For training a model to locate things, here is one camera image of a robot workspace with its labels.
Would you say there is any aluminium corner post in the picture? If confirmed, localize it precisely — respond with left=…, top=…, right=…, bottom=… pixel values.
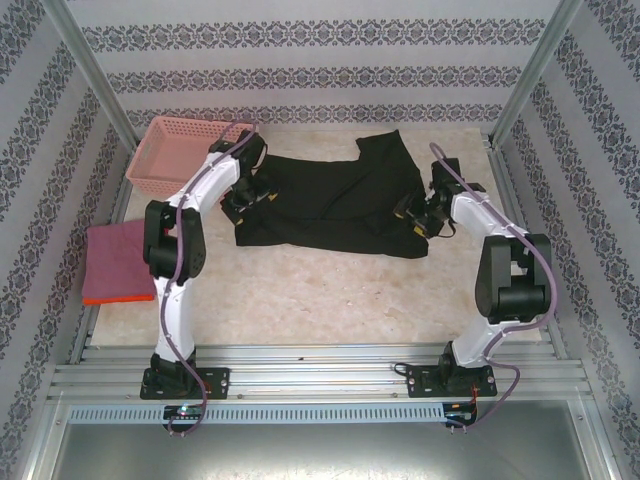
left=487, top=0, right=589, bottom=149
left=47, top=0, right=142, bottom=151

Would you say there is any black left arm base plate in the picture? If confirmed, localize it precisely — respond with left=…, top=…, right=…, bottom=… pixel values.
left=140, top=366, right=232, bottom=401

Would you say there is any pink plastic basket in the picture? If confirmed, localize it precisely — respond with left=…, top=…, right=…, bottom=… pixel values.
left=125, top=117, right=261, bottom=197

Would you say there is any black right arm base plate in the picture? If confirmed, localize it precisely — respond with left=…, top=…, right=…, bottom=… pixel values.
left=407, top=360, right=499, bottom=400

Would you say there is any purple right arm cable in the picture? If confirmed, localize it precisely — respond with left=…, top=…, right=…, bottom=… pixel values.
left=429, top=142, right=556, bottom=431

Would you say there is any slotted grey cable duct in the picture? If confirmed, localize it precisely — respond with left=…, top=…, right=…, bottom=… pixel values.
left=67, top=403, right=446, bottom=424

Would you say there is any aluminium side rail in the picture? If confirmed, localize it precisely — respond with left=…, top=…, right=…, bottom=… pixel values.
left=67, top=144, right=142, bottom=364
left=484, top=137, right=571, bottom=361

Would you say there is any controller board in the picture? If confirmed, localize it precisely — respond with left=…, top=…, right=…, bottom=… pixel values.
left=446, top=399, right=480, bottom=427
left=163, top=404, right=204, bottom=419

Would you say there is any black t-shirt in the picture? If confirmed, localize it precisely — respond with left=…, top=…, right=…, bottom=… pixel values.
left=222, top=129, right=431, bottom=261

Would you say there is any folded purple t-shirt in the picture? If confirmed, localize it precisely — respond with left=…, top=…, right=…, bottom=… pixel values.
left=82, top=219, right=156, bottom=301

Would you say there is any aluminium rail frame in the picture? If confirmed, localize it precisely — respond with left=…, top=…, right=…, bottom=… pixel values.
left=47, top=342, right=596, bottom=402

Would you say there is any left controller board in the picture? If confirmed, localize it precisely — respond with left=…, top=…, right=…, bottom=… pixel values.
left=163, top=404, right=204, bottom=419

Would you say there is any right controller board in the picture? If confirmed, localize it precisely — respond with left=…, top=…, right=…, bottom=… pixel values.
left=446, top=399, right=480, bottom=427

